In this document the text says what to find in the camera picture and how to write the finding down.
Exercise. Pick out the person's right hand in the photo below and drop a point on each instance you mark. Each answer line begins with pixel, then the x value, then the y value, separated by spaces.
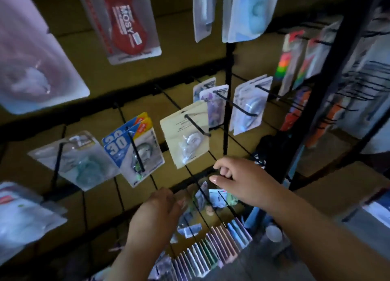
pixel 251 183

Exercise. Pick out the person's left hand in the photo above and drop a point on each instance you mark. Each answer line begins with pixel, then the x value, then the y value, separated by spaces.
pixel 155 220

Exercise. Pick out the person's right thumb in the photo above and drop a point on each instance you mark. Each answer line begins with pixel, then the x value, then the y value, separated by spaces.
pixel 220 182

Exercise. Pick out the person's left thumb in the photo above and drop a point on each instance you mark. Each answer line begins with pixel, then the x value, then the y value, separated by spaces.
pixel 182 202

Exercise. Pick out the person's right forearm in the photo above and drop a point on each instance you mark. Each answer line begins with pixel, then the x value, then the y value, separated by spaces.
pixel 320 238

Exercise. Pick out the person's left forearm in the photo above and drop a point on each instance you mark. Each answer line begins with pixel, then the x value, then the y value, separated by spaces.
pixel 137 264

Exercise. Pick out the small white blue packet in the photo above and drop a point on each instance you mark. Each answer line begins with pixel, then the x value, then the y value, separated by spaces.
pixel 218 197

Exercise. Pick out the small clear packet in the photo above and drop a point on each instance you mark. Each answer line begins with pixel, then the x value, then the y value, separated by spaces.
pixel 201 197
pixel 190 230

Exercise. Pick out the cream card blister pack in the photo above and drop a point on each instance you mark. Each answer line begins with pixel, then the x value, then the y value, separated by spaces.
pixel 182 143

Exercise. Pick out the black hanging pouch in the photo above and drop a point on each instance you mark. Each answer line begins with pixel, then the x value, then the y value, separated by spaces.
pixel 269 153

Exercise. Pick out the row of pastel packets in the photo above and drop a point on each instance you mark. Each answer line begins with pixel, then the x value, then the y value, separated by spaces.
pixel 210 253

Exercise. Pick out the blue yellow card pack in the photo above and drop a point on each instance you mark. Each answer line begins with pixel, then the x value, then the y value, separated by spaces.
pixel 146 156
pixel 128 126

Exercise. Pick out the black display hook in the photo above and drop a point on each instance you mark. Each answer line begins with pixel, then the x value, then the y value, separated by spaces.
pixel 136 153
pixel 234 104
pixel 58 165
pixel 268 91
pixel 196 125

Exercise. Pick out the purple print blister pack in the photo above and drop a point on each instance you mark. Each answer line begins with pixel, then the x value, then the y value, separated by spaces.
pixel 215 110
pixel 201 87

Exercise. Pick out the white round bottle cap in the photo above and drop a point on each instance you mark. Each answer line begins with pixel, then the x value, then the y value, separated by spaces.
pixel 273 233

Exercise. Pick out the white blue blister pack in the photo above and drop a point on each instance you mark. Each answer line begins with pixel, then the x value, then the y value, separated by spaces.
pixel 239 92
pixel 251 110

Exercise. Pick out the black upright rack pole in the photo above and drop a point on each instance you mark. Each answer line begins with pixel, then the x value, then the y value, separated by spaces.
pixel 228 92

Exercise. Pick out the orange hanging pack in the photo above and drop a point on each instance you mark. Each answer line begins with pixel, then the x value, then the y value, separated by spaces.
pixel 323 128
pixel 294 110

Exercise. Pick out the teal correction tape pack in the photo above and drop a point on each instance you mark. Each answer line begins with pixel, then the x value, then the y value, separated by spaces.
pixel 82 165

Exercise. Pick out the rainbow sticky notes pack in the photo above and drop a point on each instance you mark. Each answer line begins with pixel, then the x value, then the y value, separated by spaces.
pixel 307 61
pixel 288 61

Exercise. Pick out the white plastic bag pack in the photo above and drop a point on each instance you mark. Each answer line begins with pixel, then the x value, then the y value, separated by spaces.
pixel 24 217

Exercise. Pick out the narrow white blister pack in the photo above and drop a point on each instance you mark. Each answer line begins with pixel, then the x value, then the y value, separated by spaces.
pixel 202 13

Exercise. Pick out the row of empty black hooks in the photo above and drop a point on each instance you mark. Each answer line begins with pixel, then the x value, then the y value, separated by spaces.
pixel 362 89

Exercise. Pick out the light blue blister pack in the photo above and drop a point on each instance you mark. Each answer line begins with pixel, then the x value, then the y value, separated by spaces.
pixel 246 13

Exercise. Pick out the red correction tape pack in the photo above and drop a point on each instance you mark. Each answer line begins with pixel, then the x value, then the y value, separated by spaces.
pixel 122 25

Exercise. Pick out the pink blister pack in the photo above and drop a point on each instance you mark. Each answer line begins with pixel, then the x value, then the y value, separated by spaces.
pixel 33 61

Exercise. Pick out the black metal rack frame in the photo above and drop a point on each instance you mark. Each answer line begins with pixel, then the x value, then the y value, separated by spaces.
pixel 327 64

